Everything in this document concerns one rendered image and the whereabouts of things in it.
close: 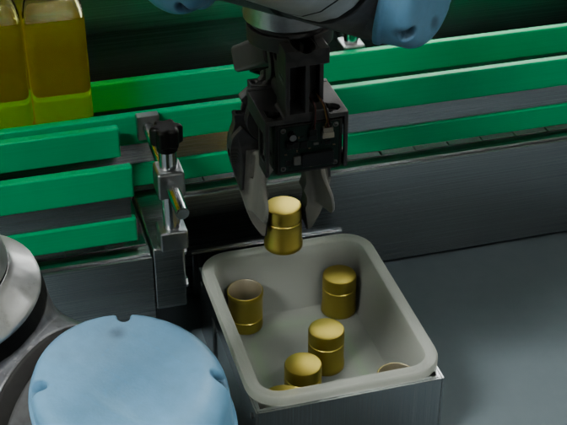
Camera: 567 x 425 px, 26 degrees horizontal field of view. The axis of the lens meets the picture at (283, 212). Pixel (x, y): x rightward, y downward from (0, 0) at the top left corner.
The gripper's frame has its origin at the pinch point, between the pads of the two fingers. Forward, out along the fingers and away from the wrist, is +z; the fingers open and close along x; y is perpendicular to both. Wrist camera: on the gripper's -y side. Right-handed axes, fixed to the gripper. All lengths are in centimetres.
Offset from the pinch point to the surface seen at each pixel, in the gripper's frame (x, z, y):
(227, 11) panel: 2.2, -7.0, -30.0
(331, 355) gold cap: 2.8, 12.4, 6.1
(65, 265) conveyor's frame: -19.8, 3.9, -3.1
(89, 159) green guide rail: -15.9, -1.7, -11.7
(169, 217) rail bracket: -10.1, 0.0, -2.3
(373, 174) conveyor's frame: 13.1, 4.9, -12.0
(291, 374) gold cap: -2.0, 10.7, 9.7
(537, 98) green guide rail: 32.0, -0.1, -14.1
